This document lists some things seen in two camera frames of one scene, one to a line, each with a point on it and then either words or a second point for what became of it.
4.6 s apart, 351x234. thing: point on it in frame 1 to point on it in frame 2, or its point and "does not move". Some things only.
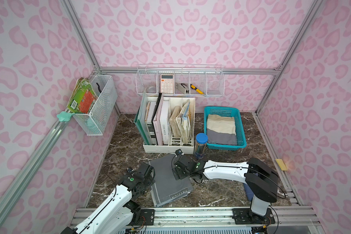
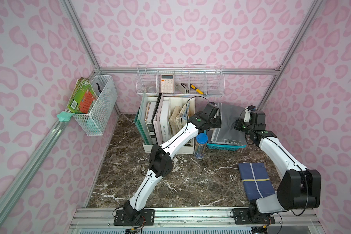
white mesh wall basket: (96, 122) does not move
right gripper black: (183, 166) to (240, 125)
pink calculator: (166, 82) does not move
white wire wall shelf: (180, 79) does not move
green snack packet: (83, 97) does not move
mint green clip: (64, 116) does not move
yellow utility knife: (196, 89) does not move
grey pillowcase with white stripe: (167, 188) to (227, 133)
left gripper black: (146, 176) to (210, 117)
